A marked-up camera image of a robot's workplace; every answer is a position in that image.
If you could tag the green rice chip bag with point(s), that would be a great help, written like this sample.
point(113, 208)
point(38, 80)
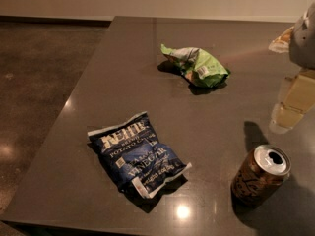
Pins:
point(196, 65)

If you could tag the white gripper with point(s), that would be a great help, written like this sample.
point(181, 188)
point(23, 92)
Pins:
point(303, 41)

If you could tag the brown soda can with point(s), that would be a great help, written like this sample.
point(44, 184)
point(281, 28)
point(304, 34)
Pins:
point(263, 171)

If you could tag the blue Kettle chip bag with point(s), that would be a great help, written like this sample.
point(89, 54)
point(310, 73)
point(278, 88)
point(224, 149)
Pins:
point(135, 157)

